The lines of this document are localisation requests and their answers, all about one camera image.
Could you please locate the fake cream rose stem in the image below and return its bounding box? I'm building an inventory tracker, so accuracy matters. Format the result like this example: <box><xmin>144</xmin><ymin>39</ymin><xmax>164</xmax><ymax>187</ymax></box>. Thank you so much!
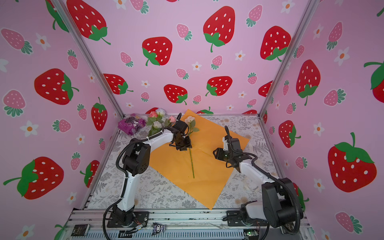
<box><xmin>148</xmin><ymin>121</ymin><xmax>163</xmax><ymax>137</ymax></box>

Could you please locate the orange wrapping paper sheet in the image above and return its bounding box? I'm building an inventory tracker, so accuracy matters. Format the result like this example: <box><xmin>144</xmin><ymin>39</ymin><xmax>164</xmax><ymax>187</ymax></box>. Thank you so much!
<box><xmin>137</xmin><ymin>110</ymin><xmax>253</xmax><ymax>209</ymax></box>

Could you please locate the fake pale rose stem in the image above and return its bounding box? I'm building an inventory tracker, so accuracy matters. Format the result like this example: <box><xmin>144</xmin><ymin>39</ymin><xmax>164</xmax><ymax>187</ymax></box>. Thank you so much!
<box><xmin>156</xmin><ymin>108</ymin><xmax>166</xmax><ymax>121</ymax></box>

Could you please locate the fake pink rose stem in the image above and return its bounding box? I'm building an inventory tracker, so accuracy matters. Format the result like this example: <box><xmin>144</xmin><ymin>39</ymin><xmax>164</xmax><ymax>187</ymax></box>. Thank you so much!
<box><xmin>147</xmin><ymin>111</ymin><xmax>176</xmax><ymax>128</ymax></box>

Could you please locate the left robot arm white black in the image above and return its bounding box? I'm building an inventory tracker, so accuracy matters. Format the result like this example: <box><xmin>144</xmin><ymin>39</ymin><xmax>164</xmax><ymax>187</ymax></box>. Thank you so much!
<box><xmin>103</xmin><ymin>113</ymin><xmax>192</xmax><ymax>232</ymax></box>

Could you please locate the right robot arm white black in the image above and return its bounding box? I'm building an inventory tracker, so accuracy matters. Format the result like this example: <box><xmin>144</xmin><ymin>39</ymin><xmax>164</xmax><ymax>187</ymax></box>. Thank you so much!
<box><xmin>213</xmin><ymin>126</ymin><xmax>304</xmax><ymax>235</ymax></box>

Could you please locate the white ribbon strip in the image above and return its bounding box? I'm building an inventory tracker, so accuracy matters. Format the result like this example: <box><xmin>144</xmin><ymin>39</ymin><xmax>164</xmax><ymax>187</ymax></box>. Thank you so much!
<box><xmin>243</xmin><ymin>177</ymin><xmax>258</xmax><ymax>193</ymax></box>

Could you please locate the purple plastic snack bag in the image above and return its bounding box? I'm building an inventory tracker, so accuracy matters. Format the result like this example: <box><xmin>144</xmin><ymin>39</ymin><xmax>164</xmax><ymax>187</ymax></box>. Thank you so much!
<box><xmin>118</xmin><ymin>117</ymin><xmax>146</xmax><ymax>136</ymax></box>

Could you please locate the small purple figure charm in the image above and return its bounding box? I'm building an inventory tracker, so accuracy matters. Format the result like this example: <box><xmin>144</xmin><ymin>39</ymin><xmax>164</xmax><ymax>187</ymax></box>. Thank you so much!
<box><xmin>152</xmin><ymin>223</ymin><xmax>166</xmax><ymax>236</ymax></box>

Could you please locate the left black label plate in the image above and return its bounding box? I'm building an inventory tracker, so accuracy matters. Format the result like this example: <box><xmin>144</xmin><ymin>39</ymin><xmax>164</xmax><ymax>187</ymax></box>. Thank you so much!
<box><xmin>71</xmin><ymin>224</ymin><xmax>90</xmax><ymax>237</ymax></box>

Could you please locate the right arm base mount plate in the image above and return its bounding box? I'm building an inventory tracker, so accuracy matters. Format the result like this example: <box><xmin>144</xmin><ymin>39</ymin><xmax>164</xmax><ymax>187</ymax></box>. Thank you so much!
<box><xmin>222</xmin><ymin>210</ymin><xmax>268</xmax><ymax>227</ymax></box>

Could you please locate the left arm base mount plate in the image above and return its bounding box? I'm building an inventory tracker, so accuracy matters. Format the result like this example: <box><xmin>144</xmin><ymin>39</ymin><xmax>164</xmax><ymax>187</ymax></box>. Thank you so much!
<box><xmin>107</xmin><ymin>212</ymin><xmax>150</xmax><ymax>228</ymax></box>

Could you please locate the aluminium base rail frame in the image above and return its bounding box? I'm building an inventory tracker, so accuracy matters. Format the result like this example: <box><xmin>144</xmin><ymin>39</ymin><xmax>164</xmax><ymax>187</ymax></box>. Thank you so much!
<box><xmin>56</xmin><ymin>209</ymin><xmax>315</xmax><ymax>240</ymax></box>

